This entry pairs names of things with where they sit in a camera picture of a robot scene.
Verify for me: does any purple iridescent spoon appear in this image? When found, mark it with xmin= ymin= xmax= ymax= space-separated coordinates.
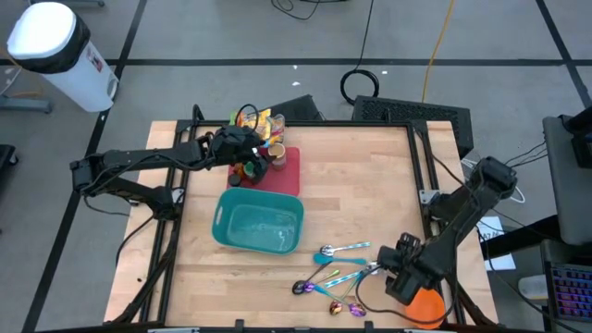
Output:
xmin=302 ymin=269 xmax=341 ymax=294

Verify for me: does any white paper sheet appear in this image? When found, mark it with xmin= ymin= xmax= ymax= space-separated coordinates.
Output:
xmin=472 ymin=216 xmax=517 ymax=272

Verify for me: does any black desk beam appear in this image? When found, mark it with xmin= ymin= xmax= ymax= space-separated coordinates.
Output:
xmin=479 ymin=215 xmax=561 ymax=260

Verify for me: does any black perforated computer case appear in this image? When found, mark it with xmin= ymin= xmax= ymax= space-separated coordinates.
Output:
xmin=351 ymin=95 xmax=475 ymax=158

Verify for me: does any teal plastic spoon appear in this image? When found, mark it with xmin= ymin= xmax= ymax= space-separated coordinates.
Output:
xmin=313 ymin=253 xmax=368 ymax=267

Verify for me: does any red plastic bin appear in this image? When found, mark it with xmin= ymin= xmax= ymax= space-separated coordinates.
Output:
xmin=226 ymin=146 xmax=302 ymax=198

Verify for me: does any coiled black cable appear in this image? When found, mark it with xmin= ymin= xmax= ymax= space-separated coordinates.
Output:
xmin=339 ymin=0 xmax=381 ymax=106

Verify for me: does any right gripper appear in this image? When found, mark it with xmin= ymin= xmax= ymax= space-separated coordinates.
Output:
xmin=377 ymin=233 xmax=436 ymax=307

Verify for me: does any yellow blue chips bag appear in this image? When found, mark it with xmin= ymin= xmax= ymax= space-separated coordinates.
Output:
xmin=239 ymin=108 xmax=274 ymax=141

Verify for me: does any white trash bin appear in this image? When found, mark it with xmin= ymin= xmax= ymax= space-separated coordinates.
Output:
xmin=6 ymin=1 xmax=120 ymax=114

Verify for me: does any black floor cable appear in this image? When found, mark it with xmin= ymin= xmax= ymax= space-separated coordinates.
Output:
xmin=270 ymin=0 xmax=351 ymax=22

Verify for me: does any yellow cable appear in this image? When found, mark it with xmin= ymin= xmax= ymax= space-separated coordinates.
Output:
xmin=420 ymin=0 xmax=457 ymax=104

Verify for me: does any black desk device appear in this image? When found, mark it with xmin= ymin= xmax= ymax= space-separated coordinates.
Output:
xmin=561 ymin=106 xmax=592 ymax=170

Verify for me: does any backlit keyboard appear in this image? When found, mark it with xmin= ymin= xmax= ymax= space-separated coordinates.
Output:
xmin=545 ymin=262 xmax=592 ymax=324

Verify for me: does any grey furniture base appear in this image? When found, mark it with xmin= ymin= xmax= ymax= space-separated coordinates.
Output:
xmin=0 ymin=94 xmax=53 ymax=115

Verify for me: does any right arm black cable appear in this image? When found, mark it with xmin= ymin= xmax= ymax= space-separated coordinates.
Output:
xmin=354 ymin=265 xmax=459 ymax=326

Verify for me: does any orange plastic bowl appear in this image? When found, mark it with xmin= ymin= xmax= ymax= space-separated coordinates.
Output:
xmin=404 ymin=286 xmax=447 ymax=330

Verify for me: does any black metal table frame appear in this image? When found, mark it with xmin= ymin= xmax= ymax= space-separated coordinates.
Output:
xmin=104 ymin=104 xmax=500 ymax=332

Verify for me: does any black box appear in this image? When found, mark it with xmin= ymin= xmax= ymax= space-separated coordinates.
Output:
xmin=247 ymin=94 xmax=325 ymax=122

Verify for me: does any teal plastic bin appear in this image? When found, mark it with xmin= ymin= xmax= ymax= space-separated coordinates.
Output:
xmin=211 ymin=187 xmax=306 ymax=256

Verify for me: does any iridescent spoon teal handle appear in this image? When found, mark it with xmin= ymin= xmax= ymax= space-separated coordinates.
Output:
xmin=313 ymin=282 xmax=367 ymax=319

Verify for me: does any iridescent spoon green handle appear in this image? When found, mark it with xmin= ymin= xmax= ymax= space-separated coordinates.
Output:
xmin=328 ymin=275 xmax=363 ymax=316

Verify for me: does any white rounded object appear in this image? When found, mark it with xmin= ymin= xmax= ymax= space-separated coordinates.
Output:
xmin=517 ymin=275 xmax=550 ymax=302

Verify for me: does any black chair base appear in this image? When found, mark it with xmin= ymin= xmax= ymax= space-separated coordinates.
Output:
xmin=0 ymin=143 xmax=19 ymax=181

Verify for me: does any dark metal spoon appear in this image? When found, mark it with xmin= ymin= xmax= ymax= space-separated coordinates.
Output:
xmin=290 ymin=264 xmax=328 ymax=296

